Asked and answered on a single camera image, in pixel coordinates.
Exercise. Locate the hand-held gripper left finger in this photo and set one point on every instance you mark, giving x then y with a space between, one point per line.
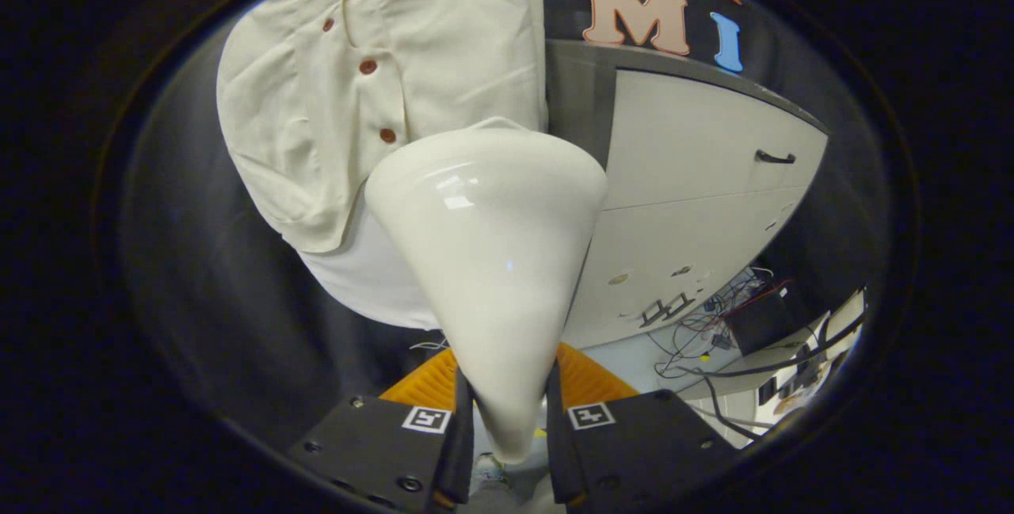
461 458

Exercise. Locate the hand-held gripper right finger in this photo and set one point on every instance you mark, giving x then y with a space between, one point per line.
559 458

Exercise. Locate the white garment steamer head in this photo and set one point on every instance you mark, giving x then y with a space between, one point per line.
491 260

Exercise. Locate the cream button-up shirt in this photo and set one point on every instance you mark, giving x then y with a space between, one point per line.
444 39

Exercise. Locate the black box device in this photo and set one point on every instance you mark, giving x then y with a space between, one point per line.
760 324

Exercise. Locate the grey-topped white cabinet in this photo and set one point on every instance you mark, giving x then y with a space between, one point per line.
697 205

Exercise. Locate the black backdrop cloth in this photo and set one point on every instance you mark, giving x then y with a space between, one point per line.
206 300

